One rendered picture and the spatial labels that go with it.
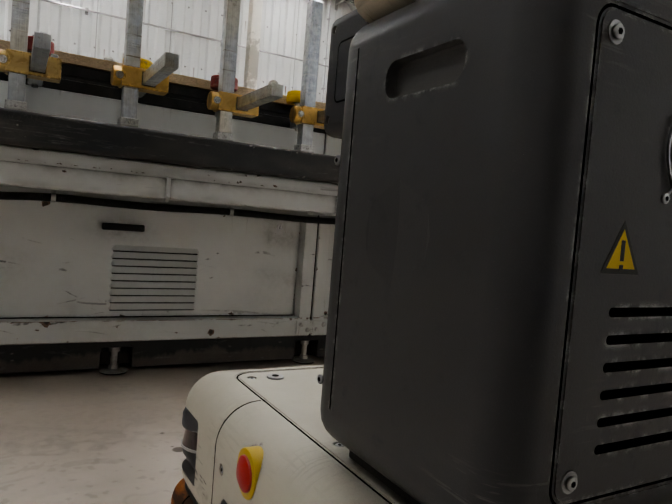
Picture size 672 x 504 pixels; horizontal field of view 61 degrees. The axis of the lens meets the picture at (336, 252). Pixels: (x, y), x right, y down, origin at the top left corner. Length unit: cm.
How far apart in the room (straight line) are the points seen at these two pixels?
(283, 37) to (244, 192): 830
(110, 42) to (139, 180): 752
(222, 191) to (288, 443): 112
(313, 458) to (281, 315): 146
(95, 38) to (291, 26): 301
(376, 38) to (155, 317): 147
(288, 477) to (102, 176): 114
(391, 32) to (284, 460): 40
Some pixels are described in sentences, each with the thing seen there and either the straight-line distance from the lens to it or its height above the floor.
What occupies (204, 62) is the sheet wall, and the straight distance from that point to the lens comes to 933.
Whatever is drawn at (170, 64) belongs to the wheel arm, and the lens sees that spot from 136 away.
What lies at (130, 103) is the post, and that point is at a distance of 158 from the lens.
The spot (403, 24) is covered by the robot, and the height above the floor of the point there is 66.
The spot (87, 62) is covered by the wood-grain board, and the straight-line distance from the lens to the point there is 179.
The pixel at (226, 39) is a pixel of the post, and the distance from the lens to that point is 168.
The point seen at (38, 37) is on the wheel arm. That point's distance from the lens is 133.
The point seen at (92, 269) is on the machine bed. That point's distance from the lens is 181.
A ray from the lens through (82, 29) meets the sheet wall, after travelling 903.
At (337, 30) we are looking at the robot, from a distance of 73.
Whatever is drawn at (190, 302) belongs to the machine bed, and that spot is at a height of 21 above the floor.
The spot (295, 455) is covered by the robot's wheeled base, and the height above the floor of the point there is 28.
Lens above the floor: 50
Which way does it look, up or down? 3 degrees down
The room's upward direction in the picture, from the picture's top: 5 degrees clockwise
